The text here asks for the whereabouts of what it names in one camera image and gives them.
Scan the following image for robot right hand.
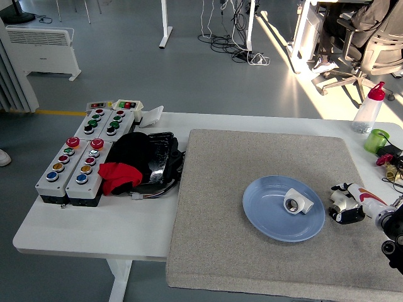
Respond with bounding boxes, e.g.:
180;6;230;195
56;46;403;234
329;182;391;225

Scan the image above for white tee pipe small grey insert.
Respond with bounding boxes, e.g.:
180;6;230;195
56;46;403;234
329;190;351;212

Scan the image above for blue plate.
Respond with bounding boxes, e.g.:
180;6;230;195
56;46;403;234
242;175;326;243

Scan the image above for green translucent cup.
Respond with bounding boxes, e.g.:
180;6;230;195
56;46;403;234
363;128;390;154

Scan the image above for black power adapter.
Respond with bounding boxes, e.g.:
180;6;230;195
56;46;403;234
377;143;403;161

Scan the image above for clear squeeze bottle red cap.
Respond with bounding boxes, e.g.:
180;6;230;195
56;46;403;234
351;81;386;135

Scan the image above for grey-brown mat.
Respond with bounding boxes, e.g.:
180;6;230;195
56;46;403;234
166;128;403;301

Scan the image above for grey office chair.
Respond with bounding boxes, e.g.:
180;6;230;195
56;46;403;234
311;4;403;101

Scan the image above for person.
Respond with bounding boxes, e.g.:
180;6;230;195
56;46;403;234
311;0;399;75

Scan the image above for white desk leg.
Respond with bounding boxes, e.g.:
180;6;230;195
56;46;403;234
158;0;174;49
245;0;256;52

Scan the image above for black glossy device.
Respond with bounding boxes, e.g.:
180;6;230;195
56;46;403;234
138;131;187;194

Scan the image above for black cloth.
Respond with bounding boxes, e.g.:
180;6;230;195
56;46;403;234
103;131;154;196

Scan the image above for white table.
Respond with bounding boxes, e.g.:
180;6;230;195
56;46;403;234
12;111;403;302

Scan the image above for red cloth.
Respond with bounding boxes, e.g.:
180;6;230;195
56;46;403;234
98;162;143;196

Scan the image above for three-button control box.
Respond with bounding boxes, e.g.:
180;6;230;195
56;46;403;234
98;109;135;139
72;108;113;141

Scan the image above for five-button control box with emergency stop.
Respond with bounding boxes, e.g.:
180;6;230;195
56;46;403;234
34;137;90;204
64;138;114;208

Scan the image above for white panel heater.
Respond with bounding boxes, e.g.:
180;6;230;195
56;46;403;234
5;25;82;82

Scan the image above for white shoe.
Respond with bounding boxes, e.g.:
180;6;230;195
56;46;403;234
0;148;13;167

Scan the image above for grey folding partition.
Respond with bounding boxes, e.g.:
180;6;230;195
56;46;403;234
0;17;40;114

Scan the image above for black round stand base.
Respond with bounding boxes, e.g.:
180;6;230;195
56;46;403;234
0;0;37;25

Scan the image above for black cable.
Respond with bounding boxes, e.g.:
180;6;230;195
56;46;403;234
382;176;403;193

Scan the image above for brass valve red handle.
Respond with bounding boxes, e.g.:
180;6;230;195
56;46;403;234
375;153;403;182

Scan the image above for white desk frame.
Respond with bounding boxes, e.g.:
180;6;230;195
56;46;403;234
285;0;328;75

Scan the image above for black floor cables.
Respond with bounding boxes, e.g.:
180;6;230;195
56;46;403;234
197;0;253;62

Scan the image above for cream switch box red green buttons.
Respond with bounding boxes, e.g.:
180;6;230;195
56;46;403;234
112;99;145;122

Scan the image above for small grey switch plate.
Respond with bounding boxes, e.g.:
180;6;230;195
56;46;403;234
86;101;113;111

